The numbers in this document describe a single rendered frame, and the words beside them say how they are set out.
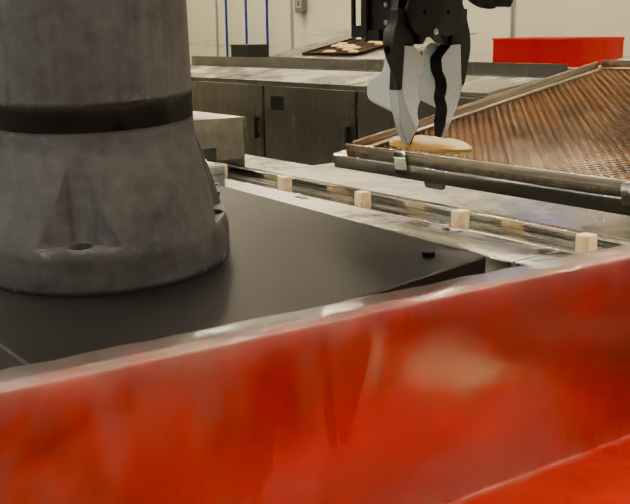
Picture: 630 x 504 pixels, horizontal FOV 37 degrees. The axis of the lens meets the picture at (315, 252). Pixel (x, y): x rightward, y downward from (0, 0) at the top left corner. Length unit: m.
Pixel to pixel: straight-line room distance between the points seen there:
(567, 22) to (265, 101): 1.78
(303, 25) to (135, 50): 6.76
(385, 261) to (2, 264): 0.22
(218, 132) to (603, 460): 0.90
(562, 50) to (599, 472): 4.04
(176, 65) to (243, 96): 4.38
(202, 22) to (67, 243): 8.01
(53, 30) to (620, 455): 0.36
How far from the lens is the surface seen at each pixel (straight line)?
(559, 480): 0.47
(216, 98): 5.15
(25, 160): 0.53
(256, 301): 0.49
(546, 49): 4.53
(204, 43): 8.50
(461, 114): 1.26
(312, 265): 0.55
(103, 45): 0.51
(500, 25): 5.81
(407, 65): 0.87
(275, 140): 4.70
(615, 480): 0.47
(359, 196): 0.97
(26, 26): 0.52
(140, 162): 0.52
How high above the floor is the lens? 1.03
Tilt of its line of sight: 13 degrees down
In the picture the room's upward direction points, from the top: 1 degrees counter-clockwise
